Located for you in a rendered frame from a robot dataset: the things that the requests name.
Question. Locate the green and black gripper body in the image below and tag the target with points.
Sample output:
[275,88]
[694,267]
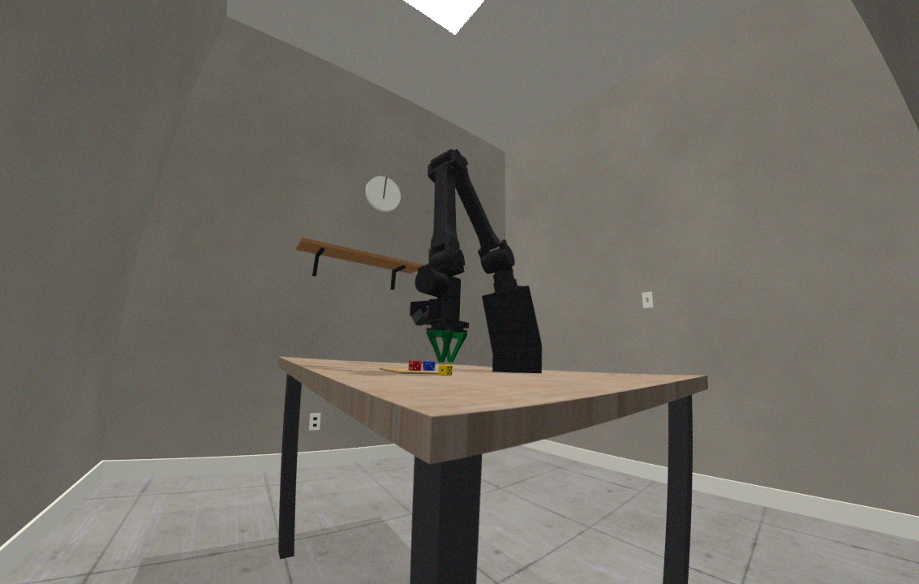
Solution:
[449,310]

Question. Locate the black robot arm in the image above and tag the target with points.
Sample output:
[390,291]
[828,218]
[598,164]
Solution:
[436,278]

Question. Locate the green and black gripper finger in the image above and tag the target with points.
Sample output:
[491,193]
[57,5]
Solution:
[448,335]
[461,338]

